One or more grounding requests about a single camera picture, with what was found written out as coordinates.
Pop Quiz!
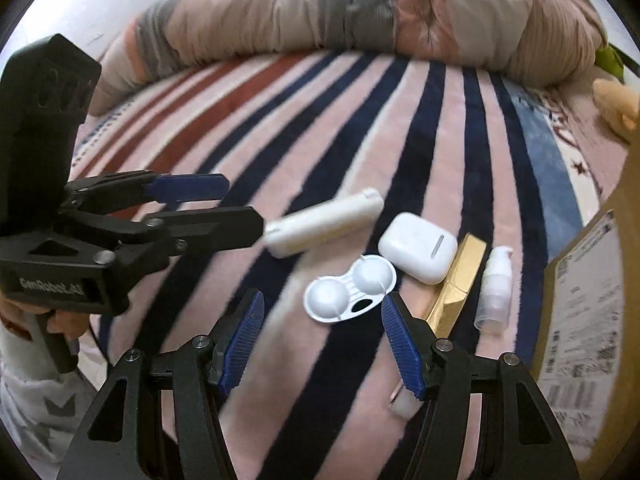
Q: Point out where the person's left hand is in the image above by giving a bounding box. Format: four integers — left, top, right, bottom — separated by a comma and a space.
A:
0, 296, 91, 357

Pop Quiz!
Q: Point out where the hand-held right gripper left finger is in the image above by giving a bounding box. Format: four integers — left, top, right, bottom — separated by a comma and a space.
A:
55, 289, 266, 480

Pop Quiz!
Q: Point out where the small white pump bottle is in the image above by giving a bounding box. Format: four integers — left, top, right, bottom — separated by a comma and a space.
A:
472, 246, 515, 333

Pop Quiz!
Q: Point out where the white contact lens case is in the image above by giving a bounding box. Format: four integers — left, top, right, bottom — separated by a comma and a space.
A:
303, 255, 398, 323

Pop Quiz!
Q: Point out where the green cloth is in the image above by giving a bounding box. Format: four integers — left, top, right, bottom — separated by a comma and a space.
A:
595, 42, 626, 81

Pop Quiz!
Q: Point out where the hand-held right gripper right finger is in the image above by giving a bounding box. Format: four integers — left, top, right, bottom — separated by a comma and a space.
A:
381, 292, 581, 480

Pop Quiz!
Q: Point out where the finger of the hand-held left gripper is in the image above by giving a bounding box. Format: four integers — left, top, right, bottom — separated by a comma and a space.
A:
92, 206, 266, 272
65, 171, 230, 217

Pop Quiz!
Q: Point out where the cardboard box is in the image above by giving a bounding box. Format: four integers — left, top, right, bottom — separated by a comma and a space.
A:
530, 160, 640, 461

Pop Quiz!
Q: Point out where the tan plush toy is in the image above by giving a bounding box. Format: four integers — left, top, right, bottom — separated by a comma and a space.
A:
592, 79, 640, 136

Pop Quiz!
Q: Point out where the gold rectangular box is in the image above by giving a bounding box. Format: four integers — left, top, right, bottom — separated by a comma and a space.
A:
424, 232, 487, 338

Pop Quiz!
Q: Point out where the striped pink blanket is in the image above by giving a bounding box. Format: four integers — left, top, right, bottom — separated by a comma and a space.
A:
70, 50, 632, 480

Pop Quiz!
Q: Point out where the white earbuds case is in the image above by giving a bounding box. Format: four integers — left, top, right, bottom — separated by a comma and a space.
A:
377, 212, 458, 286

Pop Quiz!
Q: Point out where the long white plastic case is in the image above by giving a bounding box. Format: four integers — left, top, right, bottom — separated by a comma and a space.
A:
263, 187, 385, 259

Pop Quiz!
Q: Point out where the beige pink quilt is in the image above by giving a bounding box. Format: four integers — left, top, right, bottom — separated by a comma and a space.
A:
90, 0, 608, 116

